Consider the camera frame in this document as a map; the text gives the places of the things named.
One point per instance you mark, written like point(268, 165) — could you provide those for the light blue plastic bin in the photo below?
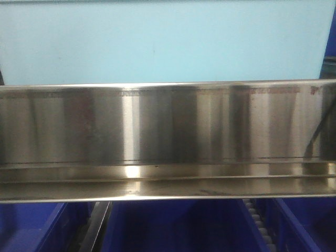
point(69, 42)

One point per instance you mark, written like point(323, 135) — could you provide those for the dark blue bin lower middle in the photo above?
point(182, 225)

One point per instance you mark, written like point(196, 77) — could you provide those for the dark blue bin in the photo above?
point(182, 225)
point(42, 226)
point(301, 224)
point(330, 46)

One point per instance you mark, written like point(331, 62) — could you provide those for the white roller conveyor track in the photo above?
point(249, 203)

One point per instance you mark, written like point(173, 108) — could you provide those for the dark blue bin lower right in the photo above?
point(301, 224)

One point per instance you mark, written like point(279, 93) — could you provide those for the dark blue bin lower left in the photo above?
point(42, 226)

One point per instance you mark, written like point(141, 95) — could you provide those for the dark blue bin upper right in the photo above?
point(330, 46)

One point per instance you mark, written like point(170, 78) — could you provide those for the stainless steel shelf front rail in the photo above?
point(134, 141)

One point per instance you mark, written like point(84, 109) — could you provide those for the steel divider rail lower shelf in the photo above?
point(98, 218)

